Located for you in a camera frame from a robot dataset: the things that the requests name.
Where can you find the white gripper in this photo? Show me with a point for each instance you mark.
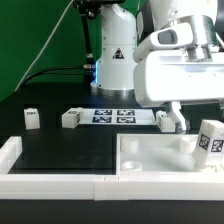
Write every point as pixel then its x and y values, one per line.
pixel 164 76

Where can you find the white square tabletop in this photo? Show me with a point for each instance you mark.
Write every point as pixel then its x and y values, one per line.
pixel 159 153

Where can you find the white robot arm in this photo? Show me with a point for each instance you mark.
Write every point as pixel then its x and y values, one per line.
pixel 123 32

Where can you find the white sheet with AprilTags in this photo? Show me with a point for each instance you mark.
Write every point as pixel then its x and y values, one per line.
pixel 117 117

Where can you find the white U-shaped obstacle fence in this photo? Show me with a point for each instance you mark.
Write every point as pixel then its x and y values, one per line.
pixel 152 186

